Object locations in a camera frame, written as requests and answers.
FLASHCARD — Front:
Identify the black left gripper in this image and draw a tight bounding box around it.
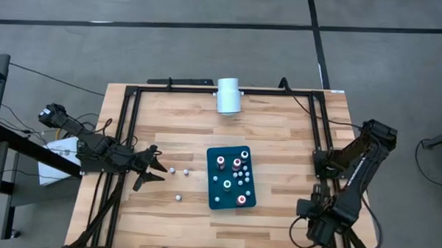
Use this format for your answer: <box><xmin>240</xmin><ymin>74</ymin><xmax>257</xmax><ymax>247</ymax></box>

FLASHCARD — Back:
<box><xmin>127</xmin><ymin>149</ymin><xmax>169</xmax><ymax>194</ymax></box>

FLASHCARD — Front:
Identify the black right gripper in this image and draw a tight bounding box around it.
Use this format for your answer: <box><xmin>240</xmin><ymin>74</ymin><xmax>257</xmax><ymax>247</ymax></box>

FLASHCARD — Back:
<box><xmin>306</xmin><ymin>184</ymin><xmax>337</xmax><ymax>248</ymax></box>

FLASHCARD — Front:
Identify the blue plastic bin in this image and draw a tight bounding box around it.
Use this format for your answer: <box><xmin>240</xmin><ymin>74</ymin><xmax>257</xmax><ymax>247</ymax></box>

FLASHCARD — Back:
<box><xmin>204</xmin><ymin>144</ymin><xmax>259</xmax><ymax>212</ymax></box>

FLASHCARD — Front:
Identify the black power strip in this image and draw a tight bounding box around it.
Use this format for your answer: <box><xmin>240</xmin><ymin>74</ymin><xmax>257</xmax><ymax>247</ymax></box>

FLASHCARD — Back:
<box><xmin>147</xmin><ymin>76</ymin><xmax>215</xmax><ymax>87</ymax></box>

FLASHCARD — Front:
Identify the white cardboard box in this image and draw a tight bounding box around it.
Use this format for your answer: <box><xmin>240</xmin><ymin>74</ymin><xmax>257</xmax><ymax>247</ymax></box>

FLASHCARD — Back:
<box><xmin>37</xmin><ymin>136</ymin><xmax>83</xmax><ymax>188</ymax></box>

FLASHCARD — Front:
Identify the white cylinder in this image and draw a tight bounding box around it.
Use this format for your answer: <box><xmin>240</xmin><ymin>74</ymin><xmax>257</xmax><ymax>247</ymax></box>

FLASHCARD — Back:
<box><xmin>214</xmin><ymin>77</ymin><xmax>243</xmax><ymax>115</ymax></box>

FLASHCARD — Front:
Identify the black desk beam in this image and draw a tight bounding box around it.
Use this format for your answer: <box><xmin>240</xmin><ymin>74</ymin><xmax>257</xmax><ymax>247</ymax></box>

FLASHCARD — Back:
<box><xmin>0</xmin><ymin>125</ymin><xmax>84</xmax><ymax>179</ymax></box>

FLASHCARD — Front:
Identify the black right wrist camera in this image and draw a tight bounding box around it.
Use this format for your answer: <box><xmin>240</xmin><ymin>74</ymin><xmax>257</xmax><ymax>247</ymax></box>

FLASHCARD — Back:
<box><xmin>296</xmin><ymin>197</ymin><xmax>315</xmax><ymax>219</ymax></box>

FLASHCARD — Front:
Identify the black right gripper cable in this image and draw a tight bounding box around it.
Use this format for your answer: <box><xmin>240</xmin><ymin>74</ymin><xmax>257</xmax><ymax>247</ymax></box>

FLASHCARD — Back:
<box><xmin>288</xmin><ymin>213</ymin><xmax>319</xmax><ymax>248</ymax></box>

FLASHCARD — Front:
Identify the black looped floor cable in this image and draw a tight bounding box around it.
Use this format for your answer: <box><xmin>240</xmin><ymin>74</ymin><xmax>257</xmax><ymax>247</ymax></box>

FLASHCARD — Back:
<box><xmin>411</xmin><ymin>138</ymin><xmax>442</xmax><ymax>187</ymax></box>

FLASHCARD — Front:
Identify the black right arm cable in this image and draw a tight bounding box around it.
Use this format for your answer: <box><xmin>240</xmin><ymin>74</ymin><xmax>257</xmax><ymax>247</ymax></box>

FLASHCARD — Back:
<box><xmin>278</xmin><ymin>77</ymin><xmax>367</xmax><ymax>128</ymax></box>

